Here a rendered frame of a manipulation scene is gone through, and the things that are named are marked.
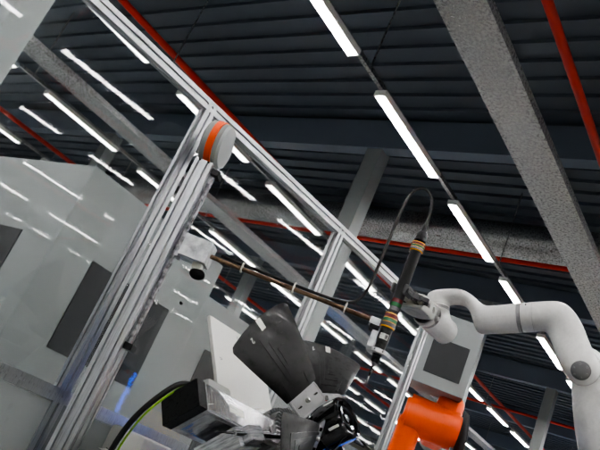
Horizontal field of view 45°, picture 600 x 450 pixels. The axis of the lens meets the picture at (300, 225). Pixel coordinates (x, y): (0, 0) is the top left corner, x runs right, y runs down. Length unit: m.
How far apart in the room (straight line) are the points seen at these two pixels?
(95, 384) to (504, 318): 1.22
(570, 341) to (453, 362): 3.84
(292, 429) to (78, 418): 0.71
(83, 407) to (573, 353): 1.39
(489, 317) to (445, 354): 3.75
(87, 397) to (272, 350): 0.57
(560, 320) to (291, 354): 0.81
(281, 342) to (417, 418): 4.15
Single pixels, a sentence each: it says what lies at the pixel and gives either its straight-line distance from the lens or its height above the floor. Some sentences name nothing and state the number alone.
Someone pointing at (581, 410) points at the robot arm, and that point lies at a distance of 2.28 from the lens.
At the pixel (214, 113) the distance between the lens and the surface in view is 2.52.
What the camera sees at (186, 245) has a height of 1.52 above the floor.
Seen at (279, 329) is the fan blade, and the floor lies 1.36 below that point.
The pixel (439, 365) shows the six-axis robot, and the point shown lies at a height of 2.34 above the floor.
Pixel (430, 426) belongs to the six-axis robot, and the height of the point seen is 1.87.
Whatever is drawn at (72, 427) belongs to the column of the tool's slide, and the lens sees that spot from 2.16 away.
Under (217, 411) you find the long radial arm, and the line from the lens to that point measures 1.77.
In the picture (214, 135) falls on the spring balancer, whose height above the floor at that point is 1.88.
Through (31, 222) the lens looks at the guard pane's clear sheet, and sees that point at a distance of 2.17.
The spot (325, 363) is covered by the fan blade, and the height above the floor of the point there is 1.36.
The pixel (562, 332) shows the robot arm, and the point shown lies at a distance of 2.24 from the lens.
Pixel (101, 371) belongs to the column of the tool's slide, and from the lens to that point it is 2.17.
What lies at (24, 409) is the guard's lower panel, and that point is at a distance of 2.25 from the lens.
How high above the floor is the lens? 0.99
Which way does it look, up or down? 19 degrees up
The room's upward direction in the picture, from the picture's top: 24 degrees clockwise
